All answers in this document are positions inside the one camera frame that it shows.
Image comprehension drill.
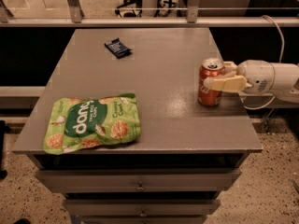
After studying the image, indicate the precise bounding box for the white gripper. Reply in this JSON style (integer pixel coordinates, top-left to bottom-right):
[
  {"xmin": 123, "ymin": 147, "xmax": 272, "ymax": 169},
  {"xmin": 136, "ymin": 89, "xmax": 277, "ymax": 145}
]
[{"xmin": 204, "ymin": 60, "xmax": 274, "ymax": 94}]

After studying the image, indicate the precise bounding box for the orange coke can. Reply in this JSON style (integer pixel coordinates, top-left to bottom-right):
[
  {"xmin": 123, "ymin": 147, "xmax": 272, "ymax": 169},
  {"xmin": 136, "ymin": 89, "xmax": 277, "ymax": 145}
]
[{"xmin": 198, "ymin": 58, "xmax": 225, "ymax": 106}]

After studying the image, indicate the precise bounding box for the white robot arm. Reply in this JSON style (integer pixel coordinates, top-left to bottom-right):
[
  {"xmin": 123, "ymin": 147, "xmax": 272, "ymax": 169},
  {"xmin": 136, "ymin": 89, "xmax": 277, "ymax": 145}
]
[{"xmin": 204, "ymin": 60, "xmax": 299, "ymax": 103}]

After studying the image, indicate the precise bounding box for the metal window railing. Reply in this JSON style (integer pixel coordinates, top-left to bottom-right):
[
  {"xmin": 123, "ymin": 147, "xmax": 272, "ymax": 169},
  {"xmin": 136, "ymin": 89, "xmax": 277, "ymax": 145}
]
[{"xmin": 1, "ymin": 0, "xmax": 299, "ymax": 27}]

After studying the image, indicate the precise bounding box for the grey drawer cabinet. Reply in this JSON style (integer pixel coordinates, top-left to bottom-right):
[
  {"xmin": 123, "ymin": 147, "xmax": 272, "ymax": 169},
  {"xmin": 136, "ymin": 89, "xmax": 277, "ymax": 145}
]
[{"xmin": 13, "ymin": 28, "xmax": 262, "ymax": 224}]

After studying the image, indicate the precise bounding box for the dark blue snack bar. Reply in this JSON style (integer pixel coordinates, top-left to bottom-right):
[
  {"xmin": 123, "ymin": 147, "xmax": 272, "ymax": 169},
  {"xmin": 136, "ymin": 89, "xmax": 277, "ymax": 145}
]
[{"xmin": 105, "ymin": 38, "xmax": 131, "ymax": 59}]

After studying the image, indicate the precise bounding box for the upper drawer knob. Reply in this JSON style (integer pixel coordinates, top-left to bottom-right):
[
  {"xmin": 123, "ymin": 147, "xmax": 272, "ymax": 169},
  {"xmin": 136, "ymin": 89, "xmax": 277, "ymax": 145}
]
[{"xmin": 135, "ymin": 183, "xmax": 146, "ymax": 192}]

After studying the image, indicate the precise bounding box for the drawer knob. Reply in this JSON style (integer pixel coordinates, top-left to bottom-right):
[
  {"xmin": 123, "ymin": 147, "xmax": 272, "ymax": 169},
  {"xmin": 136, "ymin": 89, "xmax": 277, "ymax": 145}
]
[
  {"xmin": 135, "ymin": 183, "xmax": 146, "ymax": 192},
  {"xmin": 139, "ymin": 210, "xmax": 148, "ymax": 217}
]

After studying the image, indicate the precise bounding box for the lower drawer knob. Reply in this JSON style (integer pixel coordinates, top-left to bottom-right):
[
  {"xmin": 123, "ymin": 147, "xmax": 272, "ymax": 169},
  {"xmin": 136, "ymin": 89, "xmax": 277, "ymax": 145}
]
[{"xmin": 139, "ymin": 210, "xmax": 148, "ymax": 217}]

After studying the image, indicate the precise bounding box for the green rice chips bag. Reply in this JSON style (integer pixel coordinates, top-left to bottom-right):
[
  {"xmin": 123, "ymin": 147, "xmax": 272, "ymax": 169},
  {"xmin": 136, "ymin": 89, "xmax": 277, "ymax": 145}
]
[{"xmin": 43, "ymin": 93, "xmax": 141, "ymax": 155}]

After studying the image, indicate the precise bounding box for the white cable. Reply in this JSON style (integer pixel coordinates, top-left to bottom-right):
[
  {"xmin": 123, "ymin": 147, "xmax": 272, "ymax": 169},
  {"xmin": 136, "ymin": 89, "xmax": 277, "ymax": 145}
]
[{"xmin": 241, "ymin": 14, "xmax": 286, "ymax": 111}]

